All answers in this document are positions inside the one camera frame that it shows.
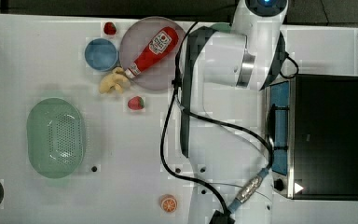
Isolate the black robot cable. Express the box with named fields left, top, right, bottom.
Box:
left=159, top=21, right=274, bottom=218

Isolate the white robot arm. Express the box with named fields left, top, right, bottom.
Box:
left=177, top=0, right=288, bottom=224

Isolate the red strawberry toy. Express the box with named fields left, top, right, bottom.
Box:
left=127, top=96, right=145, bottom=110
left=103, top=22, right=117, bottom=35

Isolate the red ketchup bottle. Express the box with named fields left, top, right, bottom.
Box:
left=125, top=26, right=179, bottom=78

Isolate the green perforated colander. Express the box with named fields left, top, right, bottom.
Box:
left=26, top=98, right=86, bottom=179

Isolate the grey round plate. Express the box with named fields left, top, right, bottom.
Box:
left=119, top=17, right=185, bottom=91

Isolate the blue bowl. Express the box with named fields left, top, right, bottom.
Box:
left=85, top=38, right=118, bottom=72

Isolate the yellow banana bunch toy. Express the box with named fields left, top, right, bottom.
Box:
left=99, top=67, right=131, bottom=94

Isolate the orange slice toy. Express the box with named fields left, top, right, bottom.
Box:
left=160, top=194, right=178, bottom=213

